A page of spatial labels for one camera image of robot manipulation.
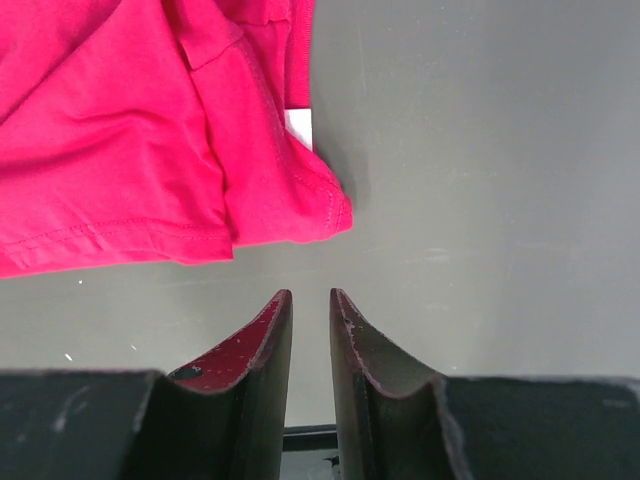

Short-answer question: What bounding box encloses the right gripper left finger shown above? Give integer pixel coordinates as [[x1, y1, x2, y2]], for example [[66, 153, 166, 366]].
[[1, 290, 292, 479]]

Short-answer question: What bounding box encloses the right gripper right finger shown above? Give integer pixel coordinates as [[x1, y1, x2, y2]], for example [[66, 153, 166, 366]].
[[330, 289, 639, 479]]

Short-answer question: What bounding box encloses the pink t shirt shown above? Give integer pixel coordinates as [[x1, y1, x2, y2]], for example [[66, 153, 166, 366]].
[[1, 1, 353, 278]]

